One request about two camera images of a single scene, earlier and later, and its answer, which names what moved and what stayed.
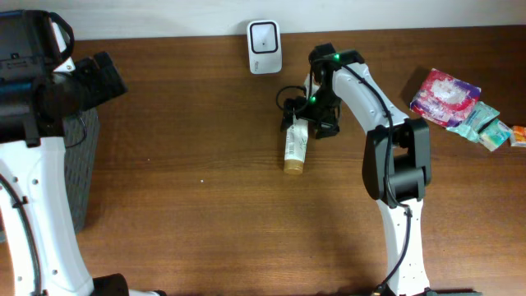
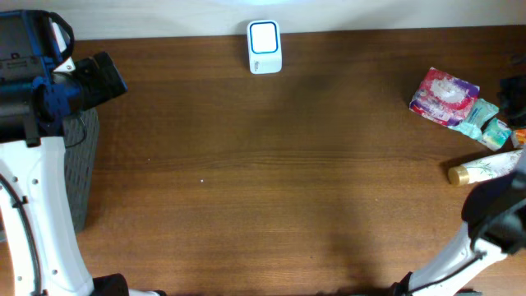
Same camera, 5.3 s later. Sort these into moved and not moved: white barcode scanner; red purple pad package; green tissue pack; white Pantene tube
Moved: white Pantene tube
Not moved: green tissue pack; red purple pad package; white barcode scanner
